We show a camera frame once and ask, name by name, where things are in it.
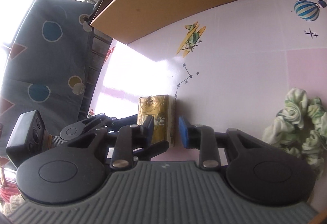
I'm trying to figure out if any gold tissue pack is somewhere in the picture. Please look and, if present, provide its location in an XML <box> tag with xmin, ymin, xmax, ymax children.
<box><xmin>137</xmin><ymin>94</ymin><xmax>176</xmax><ymax>147</ymax></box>

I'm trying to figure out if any blue patterned bedsheet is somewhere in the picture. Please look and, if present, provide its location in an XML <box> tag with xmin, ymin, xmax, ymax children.
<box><xmin>1</xmin><ymin>0</ymin><xmax>94</xmax><ymax>157</ymax></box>

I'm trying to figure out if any green white scrunchie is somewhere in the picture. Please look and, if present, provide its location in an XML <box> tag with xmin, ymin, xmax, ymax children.
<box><xmin>262</xmin><ymin>88</ymin><xmax>326</xmax><ymax>179</ymax></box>

